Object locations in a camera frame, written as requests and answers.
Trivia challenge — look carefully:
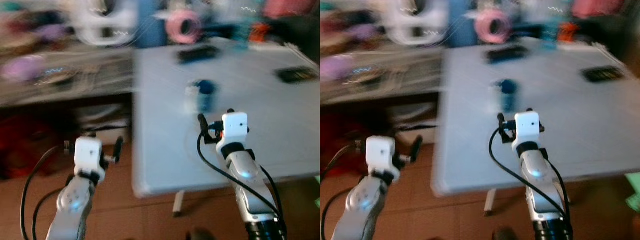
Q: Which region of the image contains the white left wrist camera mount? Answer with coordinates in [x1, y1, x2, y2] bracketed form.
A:
[366, 136, 401, 181]
[74, 137, 107, 182]

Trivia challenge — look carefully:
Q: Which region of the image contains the blue panel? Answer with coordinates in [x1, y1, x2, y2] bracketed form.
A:
[447, 0, 476, 48]
[137, 0, 166, 48]

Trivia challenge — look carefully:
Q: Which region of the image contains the red cloth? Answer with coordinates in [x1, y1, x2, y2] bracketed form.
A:
[572, 0, 626, 20]
[262, 0, 311, 20]

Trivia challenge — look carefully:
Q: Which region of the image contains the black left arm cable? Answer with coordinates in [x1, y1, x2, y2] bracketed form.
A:
[320, 145, 359, 240]
[20, 146, 62, 240]

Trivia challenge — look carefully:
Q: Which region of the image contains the grey bench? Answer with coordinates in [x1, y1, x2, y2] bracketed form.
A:
[320, 45, 443, 106]
[0, 45, 136, 108]

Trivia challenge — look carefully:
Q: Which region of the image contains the long black flat object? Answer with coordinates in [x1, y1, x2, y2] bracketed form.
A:
[486, 45, 530, 64]
[177, 45, 221, 64]

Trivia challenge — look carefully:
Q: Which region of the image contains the teal bottle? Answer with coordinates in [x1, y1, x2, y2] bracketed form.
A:
[234, 20, 251, 51]
[542, 20, 560, 51]

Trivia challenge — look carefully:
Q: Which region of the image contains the blue cup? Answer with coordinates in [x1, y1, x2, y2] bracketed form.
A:
[500, 79, 518, 113]
[196, 79, 217, 113]

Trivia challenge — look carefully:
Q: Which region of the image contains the orange object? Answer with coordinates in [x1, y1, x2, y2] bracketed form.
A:
[248, 22, 271, 43]
[557, 22, 581, 43]

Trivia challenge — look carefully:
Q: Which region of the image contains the pink ring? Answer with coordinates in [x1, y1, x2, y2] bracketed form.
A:
[474, 9, 512, 45]
[165, 10, 202, 46]

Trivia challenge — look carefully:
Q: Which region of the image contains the large white rounded object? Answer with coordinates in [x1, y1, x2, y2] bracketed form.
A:
[387, 0, 448, 47]
[72, 0, 138, 47]

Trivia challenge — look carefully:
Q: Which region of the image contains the white folding table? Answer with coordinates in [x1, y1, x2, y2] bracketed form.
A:
[431, 37, 640, 197]
[131, 37, 321, 198]

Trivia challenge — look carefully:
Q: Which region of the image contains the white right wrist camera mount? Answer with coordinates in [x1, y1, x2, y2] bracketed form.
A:
[514, 111, 542, 145]
[221, 112, 249, 147]

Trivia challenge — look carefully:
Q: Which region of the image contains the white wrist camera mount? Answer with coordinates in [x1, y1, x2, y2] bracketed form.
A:
[74, 137, 107, 182]
[366, 136, 401, 181]
[221, 112, 249, 147]
[514, 111, 542, 145]

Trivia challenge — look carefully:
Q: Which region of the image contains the purple round object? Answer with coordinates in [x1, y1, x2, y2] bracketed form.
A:
[0, 55, 48, 83]
[320, 54, 357, 82]

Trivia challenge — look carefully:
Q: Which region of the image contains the black ribbed flat object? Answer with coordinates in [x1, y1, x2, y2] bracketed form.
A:
[276, 66, 320, 85]
[582, 65, 625, 84]

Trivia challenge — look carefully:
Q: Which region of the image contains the dark red bag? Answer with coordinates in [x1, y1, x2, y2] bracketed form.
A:
[0, 112, 66, 178]

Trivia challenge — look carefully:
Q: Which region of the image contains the white table leg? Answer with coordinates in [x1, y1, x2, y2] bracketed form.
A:
[172, 190, 185, 218]
[484, 189, 497, 217]

